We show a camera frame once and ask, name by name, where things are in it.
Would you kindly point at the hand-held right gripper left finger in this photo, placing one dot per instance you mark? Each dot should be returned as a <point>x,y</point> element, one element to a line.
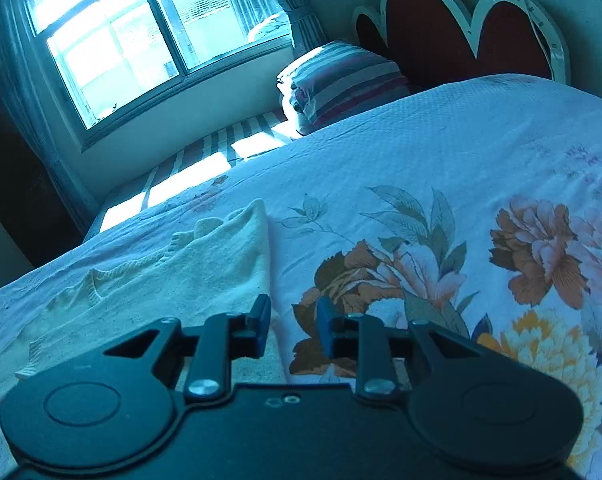
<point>261,327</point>

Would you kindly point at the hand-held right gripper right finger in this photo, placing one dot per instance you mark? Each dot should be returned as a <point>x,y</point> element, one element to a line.
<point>326,330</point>

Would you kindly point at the white knitted towel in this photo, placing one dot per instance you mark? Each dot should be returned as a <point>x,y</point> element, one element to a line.
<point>171,285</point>

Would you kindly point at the striped bed sheet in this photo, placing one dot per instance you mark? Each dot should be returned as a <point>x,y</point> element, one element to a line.
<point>201,165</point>

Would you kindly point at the floral bed cover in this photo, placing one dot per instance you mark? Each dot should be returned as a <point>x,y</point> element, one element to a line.
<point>431,185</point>

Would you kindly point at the folded striped quilt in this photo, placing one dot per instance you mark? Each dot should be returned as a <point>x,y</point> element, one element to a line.
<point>341,85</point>

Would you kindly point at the light bundled cloth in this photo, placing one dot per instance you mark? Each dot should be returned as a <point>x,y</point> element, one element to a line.
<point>268,27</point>

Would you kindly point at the hanging grey curtain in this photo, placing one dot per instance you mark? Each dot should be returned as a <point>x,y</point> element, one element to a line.
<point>21,125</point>

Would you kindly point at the red heart-shaped headboard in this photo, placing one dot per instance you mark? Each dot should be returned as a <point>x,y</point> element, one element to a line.
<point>421,25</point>

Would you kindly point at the tied grey curtain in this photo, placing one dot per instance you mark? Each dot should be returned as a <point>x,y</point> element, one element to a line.
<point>291,5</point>

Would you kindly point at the window with grey frame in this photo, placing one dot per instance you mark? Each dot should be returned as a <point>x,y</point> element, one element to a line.
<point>141,45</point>

